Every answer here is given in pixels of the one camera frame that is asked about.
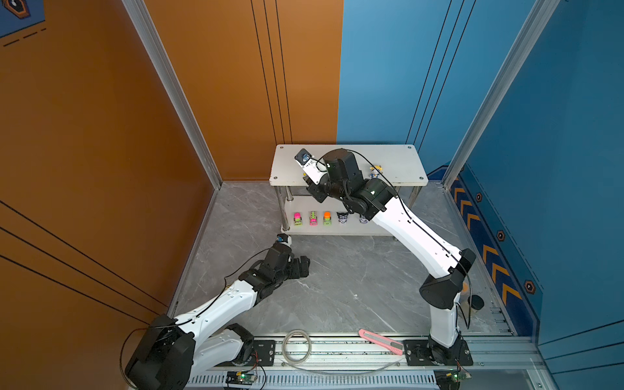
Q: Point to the pink toy car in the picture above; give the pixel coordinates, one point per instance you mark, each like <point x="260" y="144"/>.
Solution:
<point x="313" y="218"/>

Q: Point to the right green circuit board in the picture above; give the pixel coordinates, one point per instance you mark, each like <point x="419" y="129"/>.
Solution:
<point x="451" y="380"/>

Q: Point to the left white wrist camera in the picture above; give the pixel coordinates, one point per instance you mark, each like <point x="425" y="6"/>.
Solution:
<point x="284" y="239"/>

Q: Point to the orange green toy car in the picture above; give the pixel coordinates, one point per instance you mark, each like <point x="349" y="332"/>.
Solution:
<point x="327" y="218"/>

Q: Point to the pink utility knife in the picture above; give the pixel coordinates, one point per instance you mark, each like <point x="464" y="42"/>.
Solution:
<point x="389" y="344"/>

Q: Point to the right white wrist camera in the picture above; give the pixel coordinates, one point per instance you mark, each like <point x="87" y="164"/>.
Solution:
<point x="315" y="171"/>

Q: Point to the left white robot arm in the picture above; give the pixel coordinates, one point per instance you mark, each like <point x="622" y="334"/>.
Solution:
<point x="174" y="350"/>

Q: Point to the yellow small figurine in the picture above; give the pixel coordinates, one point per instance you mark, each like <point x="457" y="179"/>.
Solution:
<point x="375" y="171"/>

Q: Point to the pink green toy truck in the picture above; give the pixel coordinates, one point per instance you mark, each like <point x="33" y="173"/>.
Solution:
<point x="297" y="219"/>

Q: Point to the black round cap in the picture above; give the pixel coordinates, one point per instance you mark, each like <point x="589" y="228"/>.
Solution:
<point x="476" y="303"/>

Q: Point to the left green circuit board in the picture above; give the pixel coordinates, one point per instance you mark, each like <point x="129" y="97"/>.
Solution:
<point x="240" y="379"/>

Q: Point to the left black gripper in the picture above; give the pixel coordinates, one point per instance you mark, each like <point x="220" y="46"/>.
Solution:
<point x="296" y="271"/>

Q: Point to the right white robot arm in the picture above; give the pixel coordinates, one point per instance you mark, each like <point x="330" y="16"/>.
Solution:
<point x="447" y="265"/>

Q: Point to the white two-tier shelf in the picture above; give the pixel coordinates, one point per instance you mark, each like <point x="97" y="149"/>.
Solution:
<point x="401" y="164"/>

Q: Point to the clear coiled tube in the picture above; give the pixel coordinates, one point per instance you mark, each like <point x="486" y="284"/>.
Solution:
<point x="335" y="355"/>

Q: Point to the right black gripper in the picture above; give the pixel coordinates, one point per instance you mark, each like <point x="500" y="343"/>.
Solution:
<point x="316" y="190"/>

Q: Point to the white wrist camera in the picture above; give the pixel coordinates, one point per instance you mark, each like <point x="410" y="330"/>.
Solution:
<point x="284" y="239"/>
<point x="315" y="171"/>

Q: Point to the green circuit board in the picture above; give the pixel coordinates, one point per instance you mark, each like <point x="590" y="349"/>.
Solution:
<point x="451" y="380"/>
<point x="240" y="379"/>

